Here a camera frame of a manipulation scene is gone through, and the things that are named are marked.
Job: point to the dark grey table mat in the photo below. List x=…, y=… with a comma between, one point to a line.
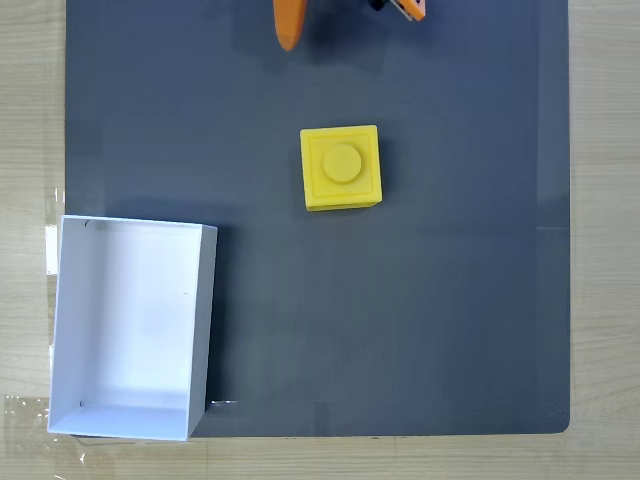
x=400, y=310

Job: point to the yellow cube block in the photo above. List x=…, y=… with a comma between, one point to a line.
x=342, y=167

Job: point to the clear tape strip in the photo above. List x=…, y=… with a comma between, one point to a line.
x=27, y=410
x=54, y=235

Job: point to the white open box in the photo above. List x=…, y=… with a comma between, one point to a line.
x=130, y=325

